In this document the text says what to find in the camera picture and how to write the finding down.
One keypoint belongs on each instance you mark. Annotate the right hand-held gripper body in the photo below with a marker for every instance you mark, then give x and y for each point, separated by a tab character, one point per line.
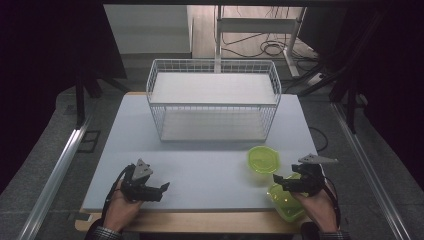
311	176

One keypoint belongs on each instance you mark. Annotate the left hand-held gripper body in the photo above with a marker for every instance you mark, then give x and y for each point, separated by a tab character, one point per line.
136	185

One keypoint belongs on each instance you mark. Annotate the green plastic container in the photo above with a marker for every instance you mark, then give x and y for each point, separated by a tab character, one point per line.
286	206

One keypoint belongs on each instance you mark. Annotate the green plastic lid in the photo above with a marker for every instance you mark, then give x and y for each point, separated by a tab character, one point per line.
263	160

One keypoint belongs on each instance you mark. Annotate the person's left hand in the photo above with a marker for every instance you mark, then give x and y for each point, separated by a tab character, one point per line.
120	210

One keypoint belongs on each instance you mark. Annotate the person's right hand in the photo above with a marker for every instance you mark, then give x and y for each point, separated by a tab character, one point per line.
318	208

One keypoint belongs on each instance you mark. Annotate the white power strip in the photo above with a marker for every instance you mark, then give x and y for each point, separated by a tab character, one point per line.
315	79

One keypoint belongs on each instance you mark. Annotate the black stand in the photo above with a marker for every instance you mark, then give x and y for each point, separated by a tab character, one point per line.
350	86
81	96

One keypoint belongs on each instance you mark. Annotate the white cabinet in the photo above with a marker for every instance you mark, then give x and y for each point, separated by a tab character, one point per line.
150	30

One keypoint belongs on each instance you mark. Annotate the silver metal rail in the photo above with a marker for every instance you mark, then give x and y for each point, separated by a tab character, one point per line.
55	176
370	173

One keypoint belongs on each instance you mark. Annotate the white desk frame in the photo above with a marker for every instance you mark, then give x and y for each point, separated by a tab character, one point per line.
256	25

